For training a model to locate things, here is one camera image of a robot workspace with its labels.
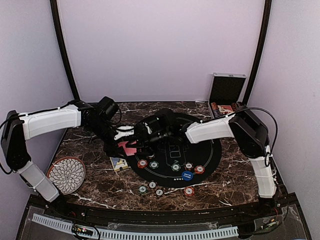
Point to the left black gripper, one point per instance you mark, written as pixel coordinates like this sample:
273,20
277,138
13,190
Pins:
113,148

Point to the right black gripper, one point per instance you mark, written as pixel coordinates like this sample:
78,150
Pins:
141,135

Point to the red playing card deck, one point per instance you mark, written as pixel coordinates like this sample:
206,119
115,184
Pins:
128,149

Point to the green poker chip stack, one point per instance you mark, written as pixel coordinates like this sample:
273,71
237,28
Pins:
142,189

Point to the blue small blind button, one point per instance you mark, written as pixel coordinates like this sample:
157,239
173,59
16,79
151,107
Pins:
187,175

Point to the red poker chip stack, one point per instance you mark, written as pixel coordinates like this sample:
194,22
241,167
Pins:
189,191

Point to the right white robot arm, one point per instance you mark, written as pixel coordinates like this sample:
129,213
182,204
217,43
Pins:
250,133

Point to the yellow playing card box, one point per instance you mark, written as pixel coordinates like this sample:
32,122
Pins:
118,164

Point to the round black poker mat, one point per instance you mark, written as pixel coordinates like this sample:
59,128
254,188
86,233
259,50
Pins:
206,153

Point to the floral ceramic plate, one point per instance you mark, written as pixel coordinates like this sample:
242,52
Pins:
67,174

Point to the aluminium poker chip case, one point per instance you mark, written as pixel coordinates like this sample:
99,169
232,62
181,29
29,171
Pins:
225,90

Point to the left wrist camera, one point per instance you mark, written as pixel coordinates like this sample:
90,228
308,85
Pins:
123,131

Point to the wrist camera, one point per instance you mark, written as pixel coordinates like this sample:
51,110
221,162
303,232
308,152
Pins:
167,125
123,131

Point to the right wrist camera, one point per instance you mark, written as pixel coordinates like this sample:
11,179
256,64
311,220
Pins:
167,125

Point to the white slotted cable duct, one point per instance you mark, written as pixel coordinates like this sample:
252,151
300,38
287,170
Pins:
121,231

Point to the left black frame post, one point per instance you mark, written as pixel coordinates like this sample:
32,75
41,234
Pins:
62,48

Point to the black frame post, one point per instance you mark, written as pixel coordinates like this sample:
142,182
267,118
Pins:
259,50
62,48

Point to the right black frame post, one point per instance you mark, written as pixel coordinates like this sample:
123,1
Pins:
259,50

